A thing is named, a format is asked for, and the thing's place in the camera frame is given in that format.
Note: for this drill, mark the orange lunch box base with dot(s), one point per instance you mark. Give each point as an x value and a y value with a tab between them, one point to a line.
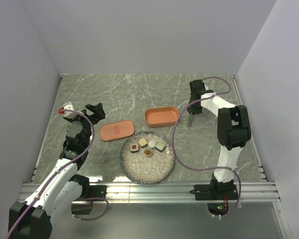
164	116

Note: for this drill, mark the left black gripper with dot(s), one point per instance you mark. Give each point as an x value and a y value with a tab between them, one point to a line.
97	110

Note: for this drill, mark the orange topped sushi cup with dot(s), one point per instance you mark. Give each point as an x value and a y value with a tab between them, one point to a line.
148	152

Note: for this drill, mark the speckled round plate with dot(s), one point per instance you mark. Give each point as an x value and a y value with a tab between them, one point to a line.
146	170

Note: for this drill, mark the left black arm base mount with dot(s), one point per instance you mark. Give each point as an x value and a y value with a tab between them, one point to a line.
97	191

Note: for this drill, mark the white round sushi piece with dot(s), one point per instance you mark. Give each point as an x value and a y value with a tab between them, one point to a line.
152	144

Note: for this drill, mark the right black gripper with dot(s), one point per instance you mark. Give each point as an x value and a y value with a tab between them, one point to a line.
195	111

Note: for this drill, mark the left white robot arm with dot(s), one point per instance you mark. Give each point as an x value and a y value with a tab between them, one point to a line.
33	218

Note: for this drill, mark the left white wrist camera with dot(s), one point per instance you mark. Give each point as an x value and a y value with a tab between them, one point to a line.
68	110

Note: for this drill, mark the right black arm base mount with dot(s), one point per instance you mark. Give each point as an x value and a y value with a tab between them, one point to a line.
204	192

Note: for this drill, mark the red topped sushi piece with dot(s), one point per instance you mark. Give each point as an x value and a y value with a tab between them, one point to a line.
134	148

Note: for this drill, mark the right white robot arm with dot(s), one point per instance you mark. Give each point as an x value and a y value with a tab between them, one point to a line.
233	132

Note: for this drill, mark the orange lunch box lid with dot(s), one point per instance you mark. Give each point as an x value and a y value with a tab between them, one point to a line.
116	130

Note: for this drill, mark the cream topped sushi piece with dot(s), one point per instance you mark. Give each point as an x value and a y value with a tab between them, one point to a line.
142	142

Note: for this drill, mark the metal tongs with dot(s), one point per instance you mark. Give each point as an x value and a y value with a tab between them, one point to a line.
189	120

